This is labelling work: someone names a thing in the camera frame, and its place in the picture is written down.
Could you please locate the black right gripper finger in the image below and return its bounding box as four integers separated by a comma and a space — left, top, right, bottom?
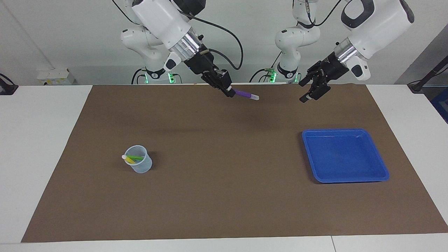
202, 74, 236, 98
213, 69, 234, 92

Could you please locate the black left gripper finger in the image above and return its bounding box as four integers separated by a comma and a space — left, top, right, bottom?
299, 81, 331, 103
299, 62, 323, 88

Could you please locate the purple pen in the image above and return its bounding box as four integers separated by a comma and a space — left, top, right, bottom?
233, 89, 260, 101

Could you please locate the blue plastic tray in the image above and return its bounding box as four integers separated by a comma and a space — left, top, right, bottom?
302, 128, 390, 184

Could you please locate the black stand with pole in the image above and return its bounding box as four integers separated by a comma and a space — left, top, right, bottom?
408, 56, 448, 94

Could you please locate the brown table mat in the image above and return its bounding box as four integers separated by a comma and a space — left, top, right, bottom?
21, 83, 448, 243

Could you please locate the clear plastic cup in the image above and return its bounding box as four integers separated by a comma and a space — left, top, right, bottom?
124, 145, 153, 174

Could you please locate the blue object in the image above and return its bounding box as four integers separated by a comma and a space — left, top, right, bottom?
430, 87, 448, 124

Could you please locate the black stand foot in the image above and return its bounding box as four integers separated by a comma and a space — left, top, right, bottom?
0, 73, 19, 96

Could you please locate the black left base cable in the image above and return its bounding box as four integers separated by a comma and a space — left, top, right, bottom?
249, 68, 273, 83

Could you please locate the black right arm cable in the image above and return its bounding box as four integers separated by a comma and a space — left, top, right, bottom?
112, 0, 244, 70

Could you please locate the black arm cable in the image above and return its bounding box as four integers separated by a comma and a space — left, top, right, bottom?
112, 0, 244, 70
305, 0, 343, 26

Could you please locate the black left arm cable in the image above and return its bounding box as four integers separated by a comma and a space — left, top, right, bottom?
305, 0, 343, 26

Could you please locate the white wall socket box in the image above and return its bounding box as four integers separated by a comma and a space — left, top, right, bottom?
37, 68, 76, 85

